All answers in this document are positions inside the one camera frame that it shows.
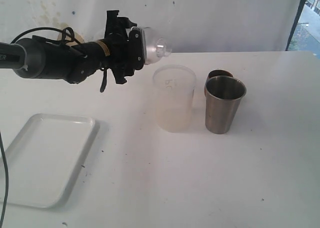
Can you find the clear plastic shaker lid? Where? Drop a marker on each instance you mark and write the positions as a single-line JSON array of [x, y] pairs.
[[156, 46]]

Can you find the translucent white plastic container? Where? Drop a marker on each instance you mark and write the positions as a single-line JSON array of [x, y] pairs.
[[173, 92]]

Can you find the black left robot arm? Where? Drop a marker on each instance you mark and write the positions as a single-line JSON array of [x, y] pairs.
[[54, 54]]

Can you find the brown wooden cup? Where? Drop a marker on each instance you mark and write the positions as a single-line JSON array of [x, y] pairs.
[[215, 73]]

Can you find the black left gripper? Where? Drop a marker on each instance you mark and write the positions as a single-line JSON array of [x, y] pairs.
[[117, 41]]

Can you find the clear plastic shaker cup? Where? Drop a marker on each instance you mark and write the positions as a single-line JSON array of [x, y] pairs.
[[99, 35]]

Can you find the stainless steel cup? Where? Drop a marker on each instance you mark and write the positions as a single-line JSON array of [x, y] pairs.
[[223, 96]]

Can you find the white plastic tray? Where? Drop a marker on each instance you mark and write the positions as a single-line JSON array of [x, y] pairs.
[[46, 157]]

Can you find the dark window frame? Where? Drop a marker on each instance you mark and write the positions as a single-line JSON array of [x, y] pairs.
[[295, 23]]

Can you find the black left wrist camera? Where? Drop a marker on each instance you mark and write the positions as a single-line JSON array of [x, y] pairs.
[[136, 48]]

